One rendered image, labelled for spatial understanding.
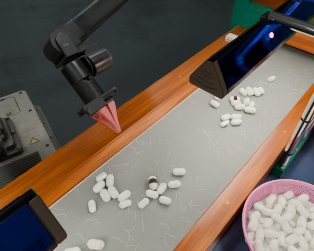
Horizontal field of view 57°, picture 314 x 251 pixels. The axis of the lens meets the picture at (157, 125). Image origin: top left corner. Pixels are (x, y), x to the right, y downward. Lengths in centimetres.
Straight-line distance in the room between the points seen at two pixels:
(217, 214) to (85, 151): 39
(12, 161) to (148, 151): 63
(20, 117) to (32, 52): 145
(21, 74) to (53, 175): 184
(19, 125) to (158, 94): 69
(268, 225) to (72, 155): 54
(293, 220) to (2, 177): 100
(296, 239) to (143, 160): 42
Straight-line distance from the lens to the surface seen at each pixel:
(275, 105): 106
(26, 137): 135
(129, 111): 93
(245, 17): 141
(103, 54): 77
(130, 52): 263
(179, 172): 79
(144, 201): 74
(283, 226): 79
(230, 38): 129
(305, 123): 79
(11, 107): 152
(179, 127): 91
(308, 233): 81
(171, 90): 100
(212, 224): 71
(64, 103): 220
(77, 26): 77
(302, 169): 99
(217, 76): 54
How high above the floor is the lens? 140
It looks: 47 degrees down
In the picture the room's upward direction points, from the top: straight up
